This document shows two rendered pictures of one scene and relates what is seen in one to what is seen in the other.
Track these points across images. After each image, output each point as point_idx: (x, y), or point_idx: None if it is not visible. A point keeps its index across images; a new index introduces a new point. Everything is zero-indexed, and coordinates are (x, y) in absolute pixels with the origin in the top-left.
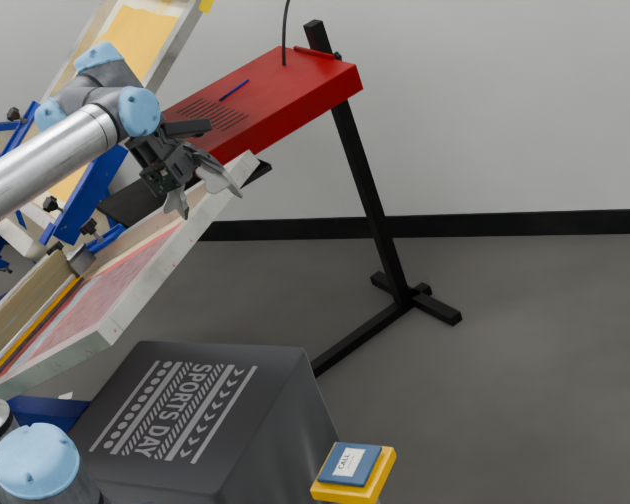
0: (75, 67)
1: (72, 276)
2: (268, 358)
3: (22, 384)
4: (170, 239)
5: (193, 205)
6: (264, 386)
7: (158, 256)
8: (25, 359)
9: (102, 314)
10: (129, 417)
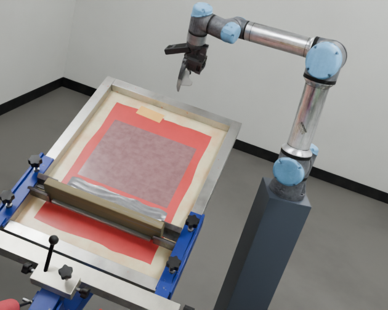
0: (209, 12)
1: None
2: None
3: (217, 180)
4: (177, 103)
5: (92, 114)
6: None
7: (192, 106)
8: (153, 208)
9: (179, 149)
10: None
